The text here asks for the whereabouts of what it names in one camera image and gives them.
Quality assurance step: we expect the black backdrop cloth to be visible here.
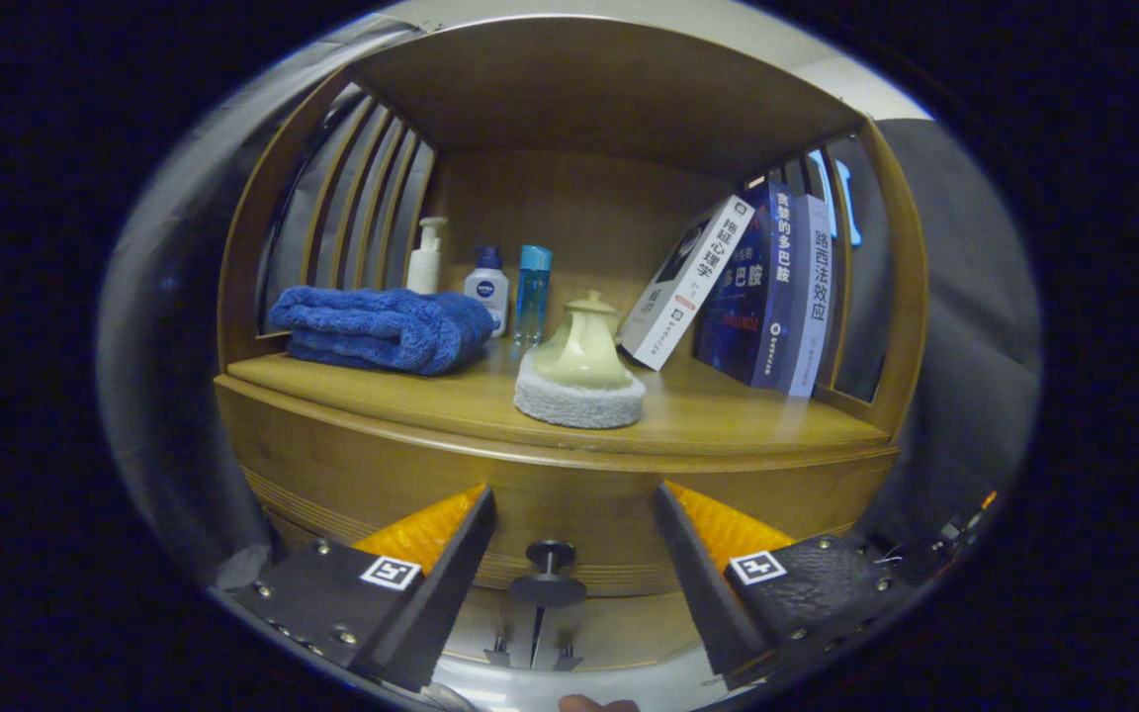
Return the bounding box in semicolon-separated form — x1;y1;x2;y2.
95;15;1043;584

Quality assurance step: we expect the dark blue book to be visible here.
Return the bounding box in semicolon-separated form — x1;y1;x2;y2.
694;178;796;391

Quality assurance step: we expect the pale green handled scrub brush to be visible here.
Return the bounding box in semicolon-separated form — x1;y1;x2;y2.
513;311;648;430

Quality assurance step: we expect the wooden drawer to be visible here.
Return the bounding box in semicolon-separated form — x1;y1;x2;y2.
216;381;899;599

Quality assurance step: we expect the white bottle with blue cap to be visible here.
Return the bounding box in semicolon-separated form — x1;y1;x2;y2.
463;246;510;339

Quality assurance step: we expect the blue folded towel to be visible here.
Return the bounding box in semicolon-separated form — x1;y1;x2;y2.
268;286;496;377

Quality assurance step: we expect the white book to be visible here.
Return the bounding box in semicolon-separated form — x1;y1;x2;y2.
617;194;756;373

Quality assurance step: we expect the black drawer knob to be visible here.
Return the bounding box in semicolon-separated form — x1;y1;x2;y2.
510;540;588;608

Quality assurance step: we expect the clear blue bottle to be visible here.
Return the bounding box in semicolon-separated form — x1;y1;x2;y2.
512;245;553;349

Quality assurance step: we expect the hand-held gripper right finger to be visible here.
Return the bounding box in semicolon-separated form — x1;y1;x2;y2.
654;482;914;690

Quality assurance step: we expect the pale blue book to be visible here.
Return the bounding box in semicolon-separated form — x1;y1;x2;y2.
785;194;835;399

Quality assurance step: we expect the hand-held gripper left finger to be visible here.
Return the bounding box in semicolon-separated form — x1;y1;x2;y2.
230;485;498;693

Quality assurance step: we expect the wooden cabinet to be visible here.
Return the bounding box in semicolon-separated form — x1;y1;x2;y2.
214;15;929;673

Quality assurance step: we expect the wooden cabinet door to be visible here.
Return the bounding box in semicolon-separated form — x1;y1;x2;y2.
446;588;543;673
535;593;709;673

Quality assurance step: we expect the wooden countertop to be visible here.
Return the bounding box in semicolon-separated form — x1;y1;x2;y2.
225;341;892;458

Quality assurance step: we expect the white pump bottle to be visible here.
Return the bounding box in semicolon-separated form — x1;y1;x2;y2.
405;217;449;295

